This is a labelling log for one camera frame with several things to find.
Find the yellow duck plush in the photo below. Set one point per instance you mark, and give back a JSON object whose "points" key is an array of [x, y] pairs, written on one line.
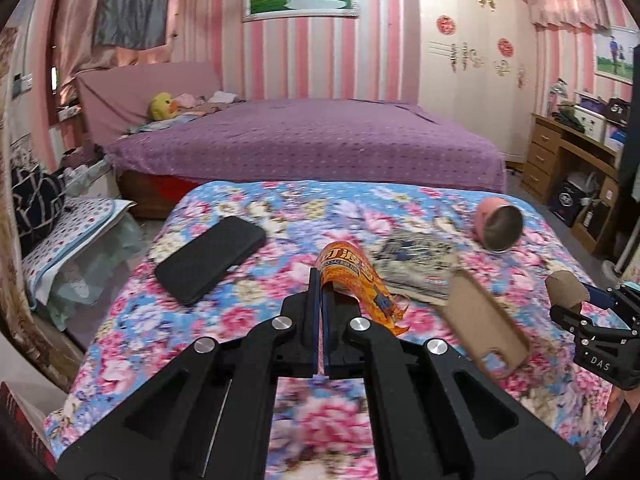
{"points": [[162, 106]]}

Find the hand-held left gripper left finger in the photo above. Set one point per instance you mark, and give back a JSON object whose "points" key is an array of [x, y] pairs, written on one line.
{"points": [[314, 310]]}

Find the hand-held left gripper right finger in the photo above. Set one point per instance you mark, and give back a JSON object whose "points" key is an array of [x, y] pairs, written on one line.
{"points": [[327, 330]]}

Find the dark patterned cloth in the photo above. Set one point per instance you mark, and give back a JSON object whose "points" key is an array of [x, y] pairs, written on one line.
{"points": [[35, 200]]}

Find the pink satin curtain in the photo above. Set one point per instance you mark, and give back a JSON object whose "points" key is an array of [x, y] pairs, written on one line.
{"points": [[75, 20]]}

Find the light green cloth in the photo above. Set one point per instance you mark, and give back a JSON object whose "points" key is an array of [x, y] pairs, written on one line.
{"points": [[95, 270]]}

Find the wooden desk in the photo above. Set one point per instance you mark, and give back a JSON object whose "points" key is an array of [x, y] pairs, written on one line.
{"points": [[565, 160]]}

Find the black bag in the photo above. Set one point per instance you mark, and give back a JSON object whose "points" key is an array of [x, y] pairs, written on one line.
{"points": [[567, 200]]}

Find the white wardrobe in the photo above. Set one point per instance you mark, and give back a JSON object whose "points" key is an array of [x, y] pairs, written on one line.
{"points": [[470, 55]]}

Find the polka dot cushion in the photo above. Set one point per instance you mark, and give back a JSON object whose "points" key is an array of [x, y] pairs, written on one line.
{"points": [[70, 240]]}

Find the floral blanket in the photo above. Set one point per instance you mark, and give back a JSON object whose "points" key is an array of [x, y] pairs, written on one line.
{"points": [[150, 330]]}

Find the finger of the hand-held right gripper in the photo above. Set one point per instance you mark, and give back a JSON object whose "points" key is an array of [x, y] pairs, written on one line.
{"points": [[575, 317], [597, 294]]}

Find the orange snack wrapper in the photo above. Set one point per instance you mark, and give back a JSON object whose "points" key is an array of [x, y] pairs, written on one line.
{"points": [[350, 275]]}

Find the small framed wall picture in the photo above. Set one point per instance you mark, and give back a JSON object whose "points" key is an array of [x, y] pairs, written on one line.
{"points": [[617, 55]]}

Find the pink cup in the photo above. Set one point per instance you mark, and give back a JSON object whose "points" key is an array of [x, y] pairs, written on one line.
{"points": [[500, 230]]}

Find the brown phone case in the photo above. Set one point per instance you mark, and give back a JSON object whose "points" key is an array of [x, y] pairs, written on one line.
{"points": [[485, 320]]}

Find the grey patterned pouch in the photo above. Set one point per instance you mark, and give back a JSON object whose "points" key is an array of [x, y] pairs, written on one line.
{"points": [[420, 265]]}

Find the purple dotted bed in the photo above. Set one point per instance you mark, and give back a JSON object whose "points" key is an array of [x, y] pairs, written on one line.
{"points": [[310, 140]]}

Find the white power strip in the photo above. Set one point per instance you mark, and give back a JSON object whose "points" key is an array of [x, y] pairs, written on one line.
{"points": [[69, 113]]}

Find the pink covered headboard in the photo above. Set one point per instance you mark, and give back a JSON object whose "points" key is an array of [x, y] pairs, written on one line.
{"points": [[140, 90]]}

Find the red plaid cloth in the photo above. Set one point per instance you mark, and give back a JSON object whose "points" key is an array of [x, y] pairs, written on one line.
{"points": [[20, 410]]}

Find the black leather wallet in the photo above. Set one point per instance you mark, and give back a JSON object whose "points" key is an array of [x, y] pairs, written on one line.
{"points": [[210, 260]]}

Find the grey hanging cloth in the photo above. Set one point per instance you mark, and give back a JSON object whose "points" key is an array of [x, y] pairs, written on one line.
{"points": [[132, 5]]}

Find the white storage box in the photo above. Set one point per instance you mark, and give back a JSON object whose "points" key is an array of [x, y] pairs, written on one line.
{"points": [[590, 120]]}

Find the white garment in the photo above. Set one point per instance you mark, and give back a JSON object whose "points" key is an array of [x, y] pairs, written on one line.
{"points": [[222, 96]]}

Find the pink garment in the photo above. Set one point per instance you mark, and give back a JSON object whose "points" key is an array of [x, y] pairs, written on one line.
{"points": [[186, 101]]}

